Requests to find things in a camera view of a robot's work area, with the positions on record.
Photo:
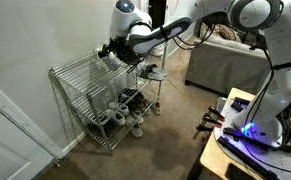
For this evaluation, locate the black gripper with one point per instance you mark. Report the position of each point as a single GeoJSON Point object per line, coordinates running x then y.
{"type": "Point", "coordinates": [116, 47]}

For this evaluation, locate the white Nike sneaker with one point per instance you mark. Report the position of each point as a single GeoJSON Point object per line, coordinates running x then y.
{"type": "Point", "coordinates": [158, 50]}

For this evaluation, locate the white door right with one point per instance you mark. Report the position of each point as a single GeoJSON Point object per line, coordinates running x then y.
{"type": "Point", "coordinates": [25, 150]}

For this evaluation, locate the black orange clamp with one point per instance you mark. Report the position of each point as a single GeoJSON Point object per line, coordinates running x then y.
{"type": "Point", "coordinates": [213, 116]}

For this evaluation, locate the white grey sneaker floor left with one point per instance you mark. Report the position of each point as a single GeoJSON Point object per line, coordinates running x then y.
{"type": "Point", "coordinates": [136, 130]}

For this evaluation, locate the grey sneaker orange insole rack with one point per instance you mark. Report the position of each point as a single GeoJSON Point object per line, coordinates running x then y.
{"type": "Point", "coordinates": [145, 110]}

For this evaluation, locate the white sneaker blue insole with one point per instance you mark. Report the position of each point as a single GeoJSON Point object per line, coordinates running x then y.
{"type": "Point", "coordinates": [116, 117]}

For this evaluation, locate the dark grey shoe pair member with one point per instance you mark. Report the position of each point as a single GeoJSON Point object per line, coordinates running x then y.
{"type": "Point", "coordinates": [107, 125]}

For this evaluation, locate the chrome wire shoe rack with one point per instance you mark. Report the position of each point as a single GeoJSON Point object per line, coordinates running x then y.
{"type": "Point", "coordinates": [86, 86]}

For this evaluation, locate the grey sneaker orange insole floor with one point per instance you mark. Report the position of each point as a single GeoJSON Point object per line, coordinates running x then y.
{"type": "Point", "coordinates": [156, 108]}

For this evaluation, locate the white grey sneaker floor right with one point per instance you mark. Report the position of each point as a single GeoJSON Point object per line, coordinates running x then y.
{"type": "Point", "coordinates": [137, 115]}

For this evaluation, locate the white sneaker bottom shelf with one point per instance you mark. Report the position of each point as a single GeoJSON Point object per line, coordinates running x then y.
{"type": "Point", "coordinates": [122, 108]}

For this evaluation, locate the brown patterned cushion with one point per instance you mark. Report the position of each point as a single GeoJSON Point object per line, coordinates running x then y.
{"type": "Point", "coordinates": [222, 31]}

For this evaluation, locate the grey sofa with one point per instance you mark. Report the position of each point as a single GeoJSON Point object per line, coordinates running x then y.
{"type": "Point", "coordinates": [219, 65]}

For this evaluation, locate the white grey sneaker floor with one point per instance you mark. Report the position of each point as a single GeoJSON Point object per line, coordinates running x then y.
{"type": "Point", "coordinates": [137, 115]}
{"type": "Point", "coordinates": [136, 130]}

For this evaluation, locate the wooden table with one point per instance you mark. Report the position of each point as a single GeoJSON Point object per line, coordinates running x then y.
{"type": "Point", "coordinates": [216, 157]}

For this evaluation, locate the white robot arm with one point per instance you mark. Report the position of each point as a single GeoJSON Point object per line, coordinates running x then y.
{"type": "Point", "coordinates": [132, 37]}

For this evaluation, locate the black striped sneaker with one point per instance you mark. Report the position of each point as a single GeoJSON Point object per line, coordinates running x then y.
{"type": "Point", "coordinates": [127, 95]}

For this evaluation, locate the dark brown shoe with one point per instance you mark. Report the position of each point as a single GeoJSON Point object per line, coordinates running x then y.
{"type": "Point", "coordinates": [138, 102]}

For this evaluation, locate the right grey black slide sandal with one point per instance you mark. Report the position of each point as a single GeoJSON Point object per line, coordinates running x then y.
{"type": "Point", "coordinates": [153, 68]}

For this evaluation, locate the black shoe left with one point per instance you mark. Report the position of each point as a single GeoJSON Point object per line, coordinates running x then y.
{"type": "Point", "coordinates": [129, 57]}

